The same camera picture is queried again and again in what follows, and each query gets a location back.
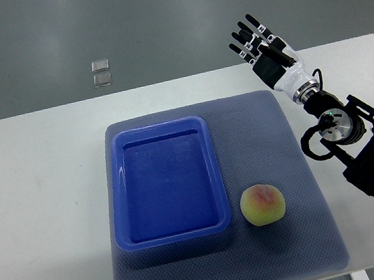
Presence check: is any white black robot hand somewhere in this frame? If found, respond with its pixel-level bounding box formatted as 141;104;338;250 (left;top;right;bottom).
228;14;322;104

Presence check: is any yellow red peach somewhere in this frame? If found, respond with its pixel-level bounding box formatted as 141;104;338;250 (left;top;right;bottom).
240;184;286;227

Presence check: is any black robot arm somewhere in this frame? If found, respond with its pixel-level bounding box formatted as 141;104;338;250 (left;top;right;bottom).
293;69;374;197

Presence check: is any upper metal floor plate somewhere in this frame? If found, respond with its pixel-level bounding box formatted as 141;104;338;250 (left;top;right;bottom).
91;59;109;73

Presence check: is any grey blue mat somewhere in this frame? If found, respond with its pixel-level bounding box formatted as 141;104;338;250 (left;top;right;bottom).
105;91;350;280

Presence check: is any blue plastic tray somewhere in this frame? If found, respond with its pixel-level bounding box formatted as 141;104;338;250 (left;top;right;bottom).
110;116;232;252

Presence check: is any white table leg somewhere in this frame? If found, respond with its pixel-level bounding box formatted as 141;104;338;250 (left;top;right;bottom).
350;270;370;280

